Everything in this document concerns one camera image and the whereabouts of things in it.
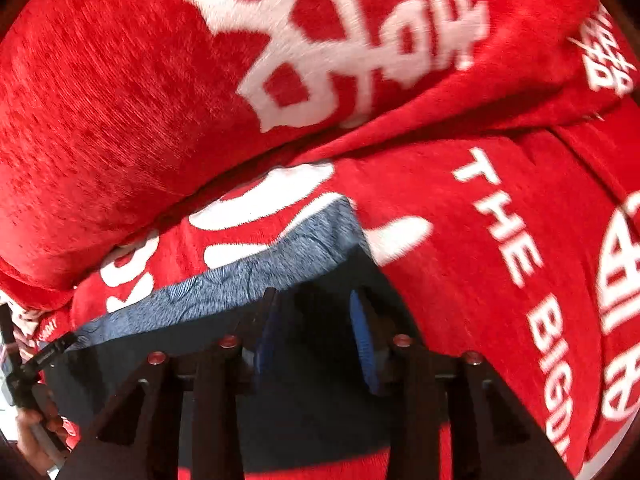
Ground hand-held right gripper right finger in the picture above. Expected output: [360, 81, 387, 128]
[349, 287, 576, 480]

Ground red printed blanket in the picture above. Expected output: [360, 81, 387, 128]
[0, 0, 640, 480]

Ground person's left hand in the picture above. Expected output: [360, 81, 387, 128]
[16, 407, 70, 471]

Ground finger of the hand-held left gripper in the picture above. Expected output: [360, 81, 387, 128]
[20, 332, 80, 388]

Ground black pants with grey band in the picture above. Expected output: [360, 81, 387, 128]
[47, 196, 426, 480]

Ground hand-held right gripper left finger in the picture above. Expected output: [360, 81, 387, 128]
[55, 287, 287, 480]

